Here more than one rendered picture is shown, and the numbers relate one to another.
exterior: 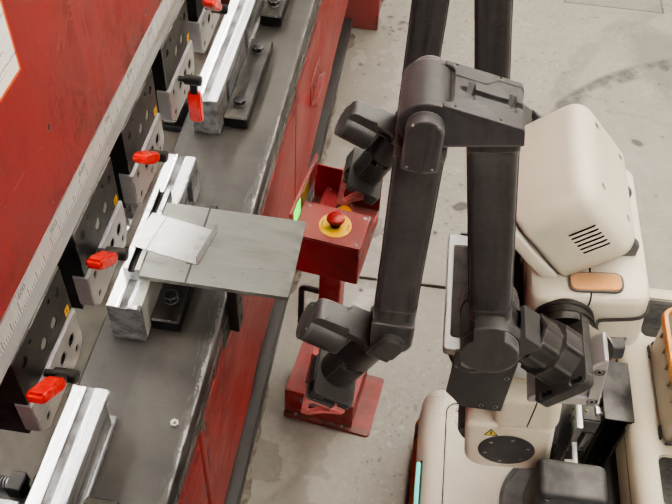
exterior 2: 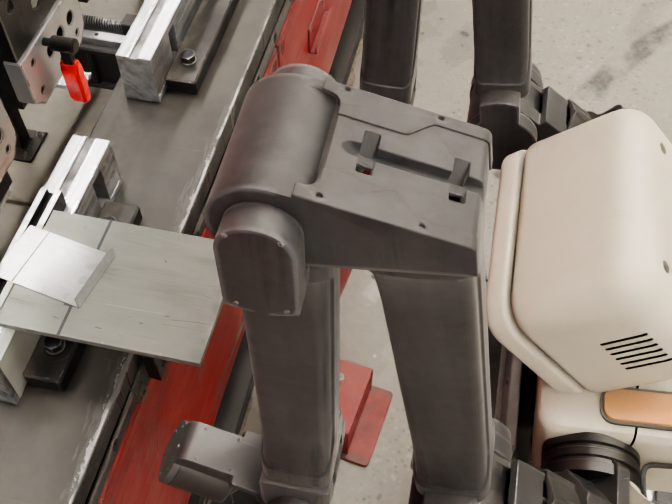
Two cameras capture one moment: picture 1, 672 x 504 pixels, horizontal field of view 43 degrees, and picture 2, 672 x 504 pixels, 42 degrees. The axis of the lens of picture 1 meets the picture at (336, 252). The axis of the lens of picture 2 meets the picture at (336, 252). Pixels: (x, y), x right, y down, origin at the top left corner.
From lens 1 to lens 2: 0.51 m
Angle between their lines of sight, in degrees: 7
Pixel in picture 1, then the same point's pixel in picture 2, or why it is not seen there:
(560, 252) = (587, 364)
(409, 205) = (279, 340)
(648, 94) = not seen: outside the picture
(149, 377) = (13, 460)
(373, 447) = (373, 480)
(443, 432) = not seen: hidden behind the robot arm
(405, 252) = (290, 401)
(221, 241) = (118, 272)
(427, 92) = (263, 159)
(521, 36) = not seen: outside the picture
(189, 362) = (71, 439)
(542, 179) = (561, 245)
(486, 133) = (393, 249)
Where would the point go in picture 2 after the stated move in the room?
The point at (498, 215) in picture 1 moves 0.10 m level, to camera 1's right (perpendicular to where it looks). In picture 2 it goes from (446, 368) to (620, 386)
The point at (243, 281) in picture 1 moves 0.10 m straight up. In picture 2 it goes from (139, 335) to (123, 290)
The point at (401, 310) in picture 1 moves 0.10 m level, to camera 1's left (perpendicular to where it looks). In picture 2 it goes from (303, 471) to (175, 456)
